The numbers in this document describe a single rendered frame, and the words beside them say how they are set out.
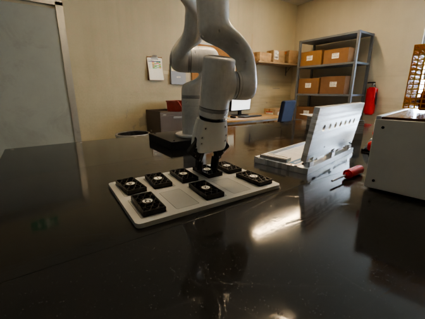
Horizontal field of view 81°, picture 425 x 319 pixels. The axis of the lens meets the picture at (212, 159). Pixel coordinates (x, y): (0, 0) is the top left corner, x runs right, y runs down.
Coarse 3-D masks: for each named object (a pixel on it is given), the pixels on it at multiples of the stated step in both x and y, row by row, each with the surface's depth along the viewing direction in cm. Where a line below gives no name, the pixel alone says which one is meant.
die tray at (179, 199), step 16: (144, 176) 75; (224, 176) 75; (160, 192) 63; (176, 192) 63; (192, 192) 63; (240, 192) 63; (256, 192) 64; (128, 208) 55; (176, 208) 55; (192, 208) 55; (208, 208) 57; (144, 224) 49
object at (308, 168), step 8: (336, 152) 100; (344, 152) 101; (256, 160) 93; (264, 160) 90; (272, 160) 88; (312, 160) 84; (320, 160) 88; (328, 160) 90; (288, 168) 84; (296, 168) 82; (304, 168) 80; (312, 168) 81
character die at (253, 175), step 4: (240, 172) 75; (244, 172) 75; (248, 172) 75; (252, 172) 75; (236, 176) 74; (240, 176) 73; (244, 176) 72; (248, 176) 72; (252, 176) 72; (256, 176) 72; (260, 176) 72; (264, 176) 72; (248, 180) 70; (252, 180) 69; (256, 180) 69; (260, 180) 68; (264, 180) 68; (268, 180) 69; (272, 180) 69; (256, 184) 68; (260, 184) 67; (264, 184) 68
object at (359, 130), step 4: (308, 116) 170; (308, 120) 170; (360, 120) 134; (364, 120) 134; (308, 124) 170; (360, 124) 134; (308, 128) 170; (356, 128) 135; (360, 128) 135; (356, 132) 135; (360, 132) 136; (356, 136) 136; (360, 136) 136
